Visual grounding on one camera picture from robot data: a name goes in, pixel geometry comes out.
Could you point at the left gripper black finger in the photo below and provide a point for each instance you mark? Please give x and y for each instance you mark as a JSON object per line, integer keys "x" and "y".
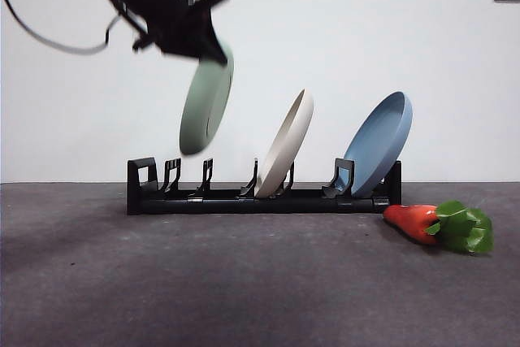
{"x": 199, "y": 44}

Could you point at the green plate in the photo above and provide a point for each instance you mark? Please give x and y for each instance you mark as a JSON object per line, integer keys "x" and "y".
{"x": 203, "y": 111}

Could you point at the cream plate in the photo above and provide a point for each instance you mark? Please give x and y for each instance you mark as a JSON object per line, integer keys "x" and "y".
{"x": 284, "y": 148}

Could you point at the black plate rack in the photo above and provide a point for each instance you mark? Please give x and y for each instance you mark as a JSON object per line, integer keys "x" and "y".
{"x": 243, "y": 205}

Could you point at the blue plate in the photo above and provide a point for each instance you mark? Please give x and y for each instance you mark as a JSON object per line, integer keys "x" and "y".
{"x": 378, "y": 148}

